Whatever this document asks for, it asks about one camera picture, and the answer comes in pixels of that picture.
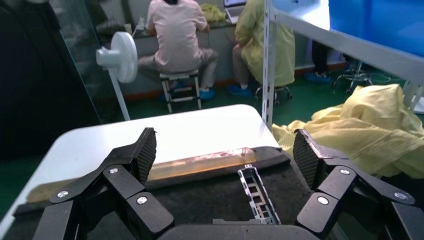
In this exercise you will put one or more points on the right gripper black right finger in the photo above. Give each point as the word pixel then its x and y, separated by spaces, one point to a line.
pixel 334 185

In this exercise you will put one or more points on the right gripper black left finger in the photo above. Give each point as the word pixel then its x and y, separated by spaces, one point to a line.
pixel 126 185

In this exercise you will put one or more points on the grey metal housing part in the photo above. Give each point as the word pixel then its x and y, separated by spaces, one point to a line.
pixel 245 185

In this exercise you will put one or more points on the yellow cloth garment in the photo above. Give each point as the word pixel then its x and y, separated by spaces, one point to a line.
pixel 364 132

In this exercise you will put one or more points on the black work mat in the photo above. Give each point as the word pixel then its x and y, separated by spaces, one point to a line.
pixel 212 198

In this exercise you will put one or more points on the office chair with black casters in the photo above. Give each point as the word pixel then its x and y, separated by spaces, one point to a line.
pixel 275 94

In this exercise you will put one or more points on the chrome star-base office chair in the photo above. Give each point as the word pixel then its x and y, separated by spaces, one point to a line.
pixel 356 76

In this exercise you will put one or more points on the white rack upright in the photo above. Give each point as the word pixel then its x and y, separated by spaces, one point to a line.
pixel 412 96

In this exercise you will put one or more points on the white metal stool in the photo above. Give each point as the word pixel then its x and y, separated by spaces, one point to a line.
pixel 179 75

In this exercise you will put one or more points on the white standing fan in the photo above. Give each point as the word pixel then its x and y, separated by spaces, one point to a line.
pixel 124 56

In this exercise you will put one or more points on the person yellow coat dark trousers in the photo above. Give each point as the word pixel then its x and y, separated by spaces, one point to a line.
pixel 319 56

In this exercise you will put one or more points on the grey perforated rack upright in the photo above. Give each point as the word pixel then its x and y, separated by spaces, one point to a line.
pixel 269 66

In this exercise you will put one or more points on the glass partition panel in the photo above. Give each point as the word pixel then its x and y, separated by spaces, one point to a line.
pixel 82 49

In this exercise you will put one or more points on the person in pink shirt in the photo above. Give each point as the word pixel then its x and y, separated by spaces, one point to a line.
pixel 175 33

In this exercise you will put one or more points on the person yellow coat brown trousers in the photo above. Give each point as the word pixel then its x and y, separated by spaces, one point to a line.
pixel 253 39

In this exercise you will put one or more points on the small yellow cloth pile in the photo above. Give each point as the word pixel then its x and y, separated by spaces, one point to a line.
pixel 213 13

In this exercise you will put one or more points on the open laptop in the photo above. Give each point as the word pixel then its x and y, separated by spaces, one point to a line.
pixel 233 11

